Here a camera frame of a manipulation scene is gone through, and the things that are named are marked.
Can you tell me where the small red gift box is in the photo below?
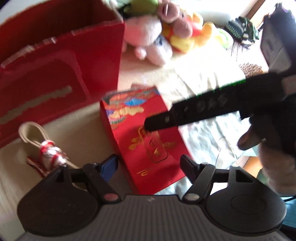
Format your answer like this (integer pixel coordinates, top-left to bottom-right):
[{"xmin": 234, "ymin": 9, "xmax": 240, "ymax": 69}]
[{"xmin": 100, "ymin": 87, "xmax": 189, "ymax": 195}]

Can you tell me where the green bug plush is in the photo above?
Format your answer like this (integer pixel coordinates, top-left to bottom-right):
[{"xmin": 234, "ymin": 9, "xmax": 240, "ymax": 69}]
[{"xmin": 118, "ymin": 0, "xmax": 159, "ymax": 18}]

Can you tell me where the green white small plush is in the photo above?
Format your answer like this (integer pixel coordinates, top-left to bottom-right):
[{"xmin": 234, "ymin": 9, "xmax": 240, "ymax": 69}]
[{"xmin": 215, "ymin": 28, "xmax": 234, "ymax": 49}]

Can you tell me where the person's right hand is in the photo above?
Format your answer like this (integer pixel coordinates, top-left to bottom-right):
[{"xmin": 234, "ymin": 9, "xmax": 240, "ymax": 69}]
[{"xmin": 237, "ymin": 127, "xmax": 295, "ymax": 196}]

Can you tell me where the pale green bed sheet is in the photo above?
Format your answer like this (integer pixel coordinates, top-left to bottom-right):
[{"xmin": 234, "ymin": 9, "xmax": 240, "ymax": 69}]
[{"xmin": 0, "ymin": 51, "xmax": 265, "ymax": 232}]

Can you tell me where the large red cardboard box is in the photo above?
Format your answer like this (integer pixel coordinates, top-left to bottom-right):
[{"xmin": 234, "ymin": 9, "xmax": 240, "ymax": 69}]
[{"xmin": 1, "ymin": 1, "xmax": 125, "ymax": 146}]

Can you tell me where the brown patterned cloth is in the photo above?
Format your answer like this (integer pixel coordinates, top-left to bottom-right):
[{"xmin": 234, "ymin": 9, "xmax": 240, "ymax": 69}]
[{"xmin": 231, "ymin": 39, "xmax": 265, "ymax": 78}]

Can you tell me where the white pink bunny plush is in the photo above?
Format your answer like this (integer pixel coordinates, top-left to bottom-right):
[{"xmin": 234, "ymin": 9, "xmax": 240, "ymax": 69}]
[{"xmin": 122, "ymin": 15, "xmax": 173, "ymax": 66}]

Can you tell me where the pink pig plush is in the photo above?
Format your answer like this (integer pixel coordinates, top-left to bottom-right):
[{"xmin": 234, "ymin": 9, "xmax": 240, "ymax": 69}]
[{"xmin": 157, "ymin": 1, "xmax": 193, "ymax": 39}]

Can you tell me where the yellow duck plush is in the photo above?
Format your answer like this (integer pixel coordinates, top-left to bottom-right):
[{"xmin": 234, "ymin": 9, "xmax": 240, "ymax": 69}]
[{"xmin": 162, "ymin": 12, "xmax": 218, "ymax": 54}]

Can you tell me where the beige strap with red scarf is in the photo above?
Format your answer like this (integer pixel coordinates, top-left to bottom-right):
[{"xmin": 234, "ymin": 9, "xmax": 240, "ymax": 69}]
[{"xmin": 17, "ymin": 121, "xmax": 80, "ymax": 179}]

